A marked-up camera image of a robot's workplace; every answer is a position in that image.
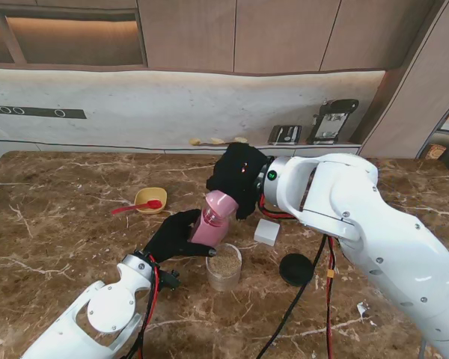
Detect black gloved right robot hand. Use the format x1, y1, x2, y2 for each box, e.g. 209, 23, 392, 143
205, 141, 274, 221

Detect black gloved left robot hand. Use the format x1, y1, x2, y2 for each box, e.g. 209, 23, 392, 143
144, 208, 218, 263

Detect pink container with white lid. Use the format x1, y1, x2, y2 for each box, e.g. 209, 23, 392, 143
189, 207, 231, 248

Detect pink plastic measuring cup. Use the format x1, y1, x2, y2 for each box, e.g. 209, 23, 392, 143
204, 189, 239, 226

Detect red plastic measuring spoon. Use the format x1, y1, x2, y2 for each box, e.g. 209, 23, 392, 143
111, 200, 163, 215

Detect clear jar of grain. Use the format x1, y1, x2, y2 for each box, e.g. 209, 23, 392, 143
205, 242, 243, 292

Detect white square container lid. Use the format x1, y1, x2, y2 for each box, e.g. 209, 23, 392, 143
253, 218, 281, 247

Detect black round jar lid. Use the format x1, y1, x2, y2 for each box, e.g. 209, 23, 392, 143
278, 253, 316, 288

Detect wooden cutting board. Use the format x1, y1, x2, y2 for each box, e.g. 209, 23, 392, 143
208, 137, 250, 147

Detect yellow plastic bowl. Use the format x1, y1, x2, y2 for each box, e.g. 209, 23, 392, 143
134, 187, 168, 215

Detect black silver toaster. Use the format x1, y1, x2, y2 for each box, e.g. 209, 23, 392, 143
267, 124, 302, 146

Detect black espresso machine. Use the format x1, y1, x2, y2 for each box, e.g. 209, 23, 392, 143
311, 98, 360, 146

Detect tall wooden cabinet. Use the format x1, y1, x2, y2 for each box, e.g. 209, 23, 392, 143
358, 0, 449, 160

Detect round wooden ornament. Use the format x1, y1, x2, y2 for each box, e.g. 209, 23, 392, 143
425, 144, 448, 162

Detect lit open shelf niche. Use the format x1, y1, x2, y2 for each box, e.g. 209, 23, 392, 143
0, 0, 149, 70

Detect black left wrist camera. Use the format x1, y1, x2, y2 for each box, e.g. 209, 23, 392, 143
160, 269, 181, 291

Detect red black left arm cable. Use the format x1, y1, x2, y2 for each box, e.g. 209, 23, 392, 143
126, 257, 181, 359

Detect red black arm cable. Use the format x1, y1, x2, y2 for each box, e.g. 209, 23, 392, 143
254, 194, 340, 359
126, 257, 181, 359

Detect wooden wall cabinets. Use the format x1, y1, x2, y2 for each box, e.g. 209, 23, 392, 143
136, 0, 447, 77

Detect red black right arm cable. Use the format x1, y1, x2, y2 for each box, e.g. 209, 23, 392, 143
254, 194, 340, 359

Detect black wall control panel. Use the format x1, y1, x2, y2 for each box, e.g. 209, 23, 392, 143
0, 104, 88, 120

